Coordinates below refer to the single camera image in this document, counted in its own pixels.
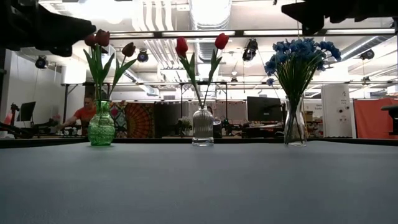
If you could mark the orange partition panel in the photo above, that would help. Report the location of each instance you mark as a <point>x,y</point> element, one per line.
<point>370,118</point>

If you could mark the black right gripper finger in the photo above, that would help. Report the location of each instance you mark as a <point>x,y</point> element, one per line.
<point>297,9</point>

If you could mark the small black monitor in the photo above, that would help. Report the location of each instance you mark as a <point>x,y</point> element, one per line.
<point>27,110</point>

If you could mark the white pillar cabinet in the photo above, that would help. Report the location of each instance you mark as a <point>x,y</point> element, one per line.
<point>335,105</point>

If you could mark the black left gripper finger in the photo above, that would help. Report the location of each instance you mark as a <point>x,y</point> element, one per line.
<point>82,31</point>

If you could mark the colourful patterned cloth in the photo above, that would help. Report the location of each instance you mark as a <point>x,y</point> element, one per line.
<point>118,118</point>

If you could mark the white flower bouquet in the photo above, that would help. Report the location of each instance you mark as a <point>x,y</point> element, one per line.
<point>185,122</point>

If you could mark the person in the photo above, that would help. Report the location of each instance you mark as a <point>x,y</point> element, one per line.
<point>84,113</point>

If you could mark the black table frame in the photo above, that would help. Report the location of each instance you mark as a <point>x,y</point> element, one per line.
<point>155,140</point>

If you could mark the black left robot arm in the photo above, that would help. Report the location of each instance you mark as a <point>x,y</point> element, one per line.
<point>15,25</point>

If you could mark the green glass vase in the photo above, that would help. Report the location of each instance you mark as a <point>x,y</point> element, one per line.
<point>101,127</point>

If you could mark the clear tall glass vase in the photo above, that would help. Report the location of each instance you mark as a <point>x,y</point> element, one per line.
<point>295,130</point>

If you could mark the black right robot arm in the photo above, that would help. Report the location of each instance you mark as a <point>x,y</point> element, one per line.
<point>379,7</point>

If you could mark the orange mandala tapestry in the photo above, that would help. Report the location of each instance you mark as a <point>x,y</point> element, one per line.
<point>140,121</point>

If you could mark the black hanging spotlight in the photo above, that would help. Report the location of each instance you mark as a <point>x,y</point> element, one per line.
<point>250,51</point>
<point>367,54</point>
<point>142,56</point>
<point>41,62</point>

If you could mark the black crossbar with light strips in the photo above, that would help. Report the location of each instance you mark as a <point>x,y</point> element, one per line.
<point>158,34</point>

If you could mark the black cup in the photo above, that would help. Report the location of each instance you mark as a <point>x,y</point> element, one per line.
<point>217,129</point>

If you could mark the dark red tulip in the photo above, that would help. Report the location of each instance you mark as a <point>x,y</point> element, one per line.
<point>90,40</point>
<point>102,37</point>
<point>128,49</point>

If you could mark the blue-grey table mat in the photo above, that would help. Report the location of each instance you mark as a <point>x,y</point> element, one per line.
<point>199,186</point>

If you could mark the slim silver air duct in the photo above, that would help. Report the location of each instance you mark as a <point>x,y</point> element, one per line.
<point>348,53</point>

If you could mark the wide silver air duct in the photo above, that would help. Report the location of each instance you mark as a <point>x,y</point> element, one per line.
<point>205,51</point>

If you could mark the large black monitor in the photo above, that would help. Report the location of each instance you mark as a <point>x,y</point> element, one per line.
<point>264,109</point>

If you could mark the clear ribbed glass vase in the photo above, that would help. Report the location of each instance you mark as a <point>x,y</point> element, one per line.
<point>202,127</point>

